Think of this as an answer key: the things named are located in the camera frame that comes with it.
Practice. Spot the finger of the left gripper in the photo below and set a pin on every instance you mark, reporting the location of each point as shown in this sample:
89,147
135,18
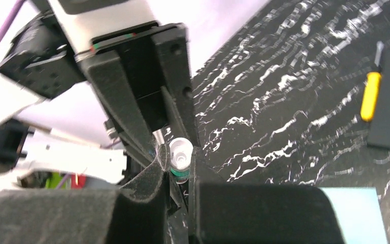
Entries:
170,44
108,78

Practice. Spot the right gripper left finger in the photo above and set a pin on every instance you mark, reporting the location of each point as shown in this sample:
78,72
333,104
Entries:
134,213

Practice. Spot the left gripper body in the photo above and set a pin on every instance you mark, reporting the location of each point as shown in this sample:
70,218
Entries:
136,50

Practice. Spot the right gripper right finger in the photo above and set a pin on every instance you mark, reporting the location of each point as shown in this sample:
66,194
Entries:
221,212

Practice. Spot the green white glue stick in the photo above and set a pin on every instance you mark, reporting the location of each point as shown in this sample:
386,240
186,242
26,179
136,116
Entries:
181,152

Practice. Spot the light green envelope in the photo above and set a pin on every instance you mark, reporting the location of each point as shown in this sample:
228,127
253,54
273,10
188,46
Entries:
358,214

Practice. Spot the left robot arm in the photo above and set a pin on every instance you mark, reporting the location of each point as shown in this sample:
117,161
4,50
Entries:
41,60

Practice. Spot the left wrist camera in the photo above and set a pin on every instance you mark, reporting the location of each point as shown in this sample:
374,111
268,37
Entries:
82,21

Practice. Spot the yellow handled utility knife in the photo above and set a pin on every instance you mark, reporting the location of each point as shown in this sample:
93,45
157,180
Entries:
372,86

